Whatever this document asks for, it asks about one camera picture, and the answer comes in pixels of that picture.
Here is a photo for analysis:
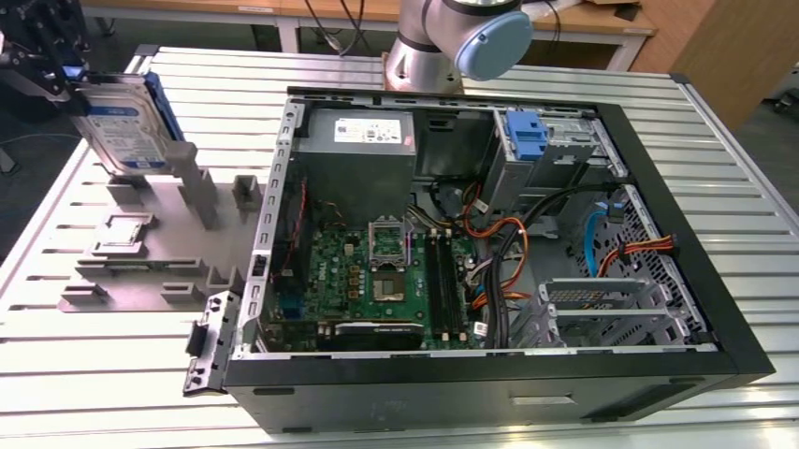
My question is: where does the metal socket cover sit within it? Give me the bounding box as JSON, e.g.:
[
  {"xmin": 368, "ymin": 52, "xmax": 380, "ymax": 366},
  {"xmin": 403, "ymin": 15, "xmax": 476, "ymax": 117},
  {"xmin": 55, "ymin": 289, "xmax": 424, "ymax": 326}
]
[{"xmin": 366, "ymin": 215, "xmax": 412, "ymax": 273}]

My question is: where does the grey parts rack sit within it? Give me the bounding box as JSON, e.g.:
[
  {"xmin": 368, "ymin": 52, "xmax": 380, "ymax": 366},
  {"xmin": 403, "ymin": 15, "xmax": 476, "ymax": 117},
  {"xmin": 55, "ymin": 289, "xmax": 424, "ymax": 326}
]
[{"xmin": 55, "ymin": 142, "xmax": 270, "ymax": 313}]

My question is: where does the orange yellow wire bundle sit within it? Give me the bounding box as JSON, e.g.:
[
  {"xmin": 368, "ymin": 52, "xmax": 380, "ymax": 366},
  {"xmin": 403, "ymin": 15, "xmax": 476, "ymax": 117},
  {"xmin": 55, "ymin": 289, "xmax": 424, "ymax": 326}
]
[{"xmin": 462, "ymin": 180, "xmax": 537, "ymax": 312}]

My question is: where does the grey optical drive cage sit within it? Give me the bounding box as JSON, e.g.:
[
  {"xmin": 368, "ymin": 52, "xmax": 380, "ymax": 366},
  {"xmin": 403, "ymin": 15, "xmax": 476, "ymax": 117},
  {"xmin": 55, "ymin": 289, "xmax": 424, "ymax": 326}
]
[{"xmin": 483, "ymin": 108, "xmax": 630, "ymax": 221}]

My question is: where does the CPU socket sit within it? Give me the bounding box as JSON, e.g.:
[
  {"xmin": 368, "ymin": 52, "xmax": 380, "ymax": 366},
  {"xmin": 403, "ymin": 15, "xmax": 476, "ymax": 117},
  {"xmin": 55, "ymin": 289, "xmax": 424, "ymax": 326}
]
[{"xmin": 371, "ymin": 274, "xmax": 412, "ymax": 304}]

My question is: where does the black cable bundle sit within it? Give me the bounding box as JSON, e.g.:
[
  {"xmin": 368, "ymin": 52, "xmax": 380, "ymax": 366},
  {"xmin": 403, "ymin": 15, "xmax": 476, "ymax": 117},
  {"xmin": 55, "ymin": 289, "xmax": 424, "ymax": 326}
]
[{"xmin": 490, "ymin": 182, "xmax": 623, "ymax": 350}]

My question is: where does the grey case latch panel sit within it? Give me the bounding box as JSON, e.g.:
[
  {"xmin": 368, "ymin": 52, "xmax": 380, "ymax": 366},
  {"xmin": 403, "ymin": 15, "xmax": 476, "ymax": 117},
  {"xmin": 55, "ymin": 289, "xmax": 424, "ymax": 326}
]
[{"xmin": 183, "ymin": 289, "xmax": 244, "ymax": 398}]

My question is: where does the orange power wire black plug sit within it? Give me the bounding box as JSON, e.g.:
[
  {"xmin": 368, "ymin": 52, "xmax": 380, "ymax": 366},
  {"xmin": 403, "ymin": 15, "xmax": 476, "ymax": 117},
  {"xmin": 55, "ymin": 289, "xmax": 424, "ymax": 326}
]
[{"xmin": 597, "ymin": 232, "xmax": 683, "ymax": 281}]

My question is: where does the grey power supply unit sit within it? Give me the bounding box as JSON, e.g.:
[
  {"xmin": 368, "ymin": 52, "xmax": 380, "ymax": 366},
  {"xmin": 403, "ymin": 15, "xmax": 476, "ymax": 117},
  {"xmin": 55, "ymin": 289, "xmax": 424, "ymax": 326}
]
[{"xmin": 292, "ymin": 108, "xmax": 419, "ymax": 225}]

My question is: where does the hard disk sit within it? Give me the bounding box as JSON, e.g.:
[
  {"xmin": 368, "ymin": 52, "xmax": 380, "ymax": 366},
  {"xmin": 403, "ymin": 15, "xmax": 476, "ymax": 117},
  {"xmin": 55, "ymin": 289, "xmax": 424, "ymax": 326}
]
[{"xmin": 62, "ymin": 65, "xmax": 187, "ymax": 177}]

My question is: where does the blue flat wire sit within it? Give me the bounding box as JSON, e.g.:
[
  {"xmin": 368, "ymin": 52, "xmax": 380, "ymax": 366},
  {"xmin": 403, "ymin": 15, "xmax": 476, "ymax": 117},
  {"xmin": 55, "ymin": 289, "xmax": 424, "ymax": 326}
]
[{"xmin": 583, "ymin": 199, "xmax": 627, "ymax": 281}]

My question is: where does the black RAM slot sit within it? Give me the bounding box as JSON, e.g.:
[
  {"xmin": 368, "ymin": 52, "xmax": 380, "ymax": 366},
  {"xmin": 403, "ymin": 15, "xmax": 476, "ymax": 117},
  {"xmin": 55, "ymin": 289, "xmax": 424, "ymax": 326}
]
[
  {"xmin": 440, "ymin": 227, "xmax": 471, "ymax": 341},
  {"xmin": 423, "ymin": 227, "xmax": 452, "ymax": 341}
]

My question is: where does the wooden desk white frame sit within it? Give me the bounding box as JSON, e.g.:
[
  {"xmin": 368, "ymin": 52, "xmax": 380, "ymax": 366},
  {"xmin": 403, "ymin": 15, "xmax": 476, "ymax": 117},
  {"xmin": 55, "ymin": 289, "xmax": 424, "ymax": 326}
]
[{"xmin": 84, "ymin": 0, "xmax": 661, "ymax": 71}]

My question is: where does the black open PC case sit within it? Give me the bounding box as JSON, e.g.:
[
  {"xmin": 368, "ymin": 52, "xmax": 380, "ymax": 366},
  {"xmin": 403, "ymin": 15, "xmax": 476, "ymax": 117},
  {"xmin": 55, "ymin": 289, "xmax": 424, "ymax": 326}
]
[{"xmin": 222, "ymin": 85, "xmax": 778, "ymax": 434}]

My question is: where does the black chair base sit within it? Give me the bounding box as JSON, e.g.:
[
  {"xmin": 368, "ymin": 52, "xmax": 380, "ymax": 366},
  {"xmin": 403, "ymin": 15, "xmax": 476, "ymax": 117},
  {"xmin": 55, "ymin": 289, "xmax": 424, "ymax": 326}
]
[{"xmin": 762, "ymin": 69, "xmax": 799, "ymax": 113}]

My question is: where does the wooden cabinet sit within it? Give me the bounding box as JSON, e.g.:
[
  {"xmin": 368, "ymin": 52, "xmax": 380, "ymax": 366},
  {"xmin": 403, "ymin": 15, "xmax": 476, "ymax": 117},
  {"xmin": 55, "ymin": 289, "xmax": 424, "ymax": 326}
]
[{"xmin": 635, "ymin": 0, "xmax": 799, "ymax": 132}]

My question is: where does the blue drive latch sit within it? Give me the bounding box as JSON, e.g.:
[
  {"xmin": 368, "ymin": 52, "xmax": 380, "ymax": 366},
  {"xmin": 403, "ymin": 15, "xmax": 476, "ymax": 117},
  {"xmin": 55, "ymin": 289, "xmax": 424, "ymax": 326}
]
[{"xmin": 506, "ymin": 109, "xmax": 551, "ymax": 163}]

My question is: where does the black graphics card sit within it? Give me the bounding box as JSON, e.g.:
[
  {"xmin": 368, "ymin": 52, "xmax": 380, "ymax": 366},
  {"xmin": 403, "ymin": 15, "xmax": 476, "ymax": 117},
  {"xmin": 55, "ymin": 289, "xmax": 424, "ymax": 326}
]
[{"xmin": 315, "ymin": 320, "xmax": 424, "ymax": 353}]

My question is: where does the silver CPU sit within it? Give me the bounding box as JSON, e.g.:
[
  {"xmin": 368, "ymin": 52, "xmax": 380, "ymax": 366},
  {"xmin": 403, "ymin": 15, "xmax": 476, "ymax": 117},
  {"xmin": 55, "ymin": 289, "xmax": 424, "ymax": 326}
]
[{"xmin": 100, "ymin": 222, "xmax": 146, "ymax": 247}]

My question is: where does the black hanging cable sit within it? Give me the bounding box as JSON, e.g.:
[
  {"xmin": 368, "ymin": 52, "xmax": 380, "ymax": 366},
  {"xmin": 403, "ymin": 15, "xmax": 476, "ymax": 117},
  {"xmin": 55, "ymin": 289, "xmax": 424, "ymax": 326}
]
[{"xmin": 303, "ymin": 0, "xmax": 376, "ymax": 56}]

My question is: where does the green motherboard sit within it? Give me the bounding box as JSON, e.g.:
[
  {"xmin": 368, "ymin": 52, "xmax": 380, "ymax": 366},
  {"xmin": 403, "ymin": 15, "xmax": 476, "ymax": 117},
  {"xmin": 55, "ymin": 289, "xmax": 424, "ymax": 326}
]
[{"xmin": 260, "ymin": 212, "xmax": 498, "ymax": 352}]

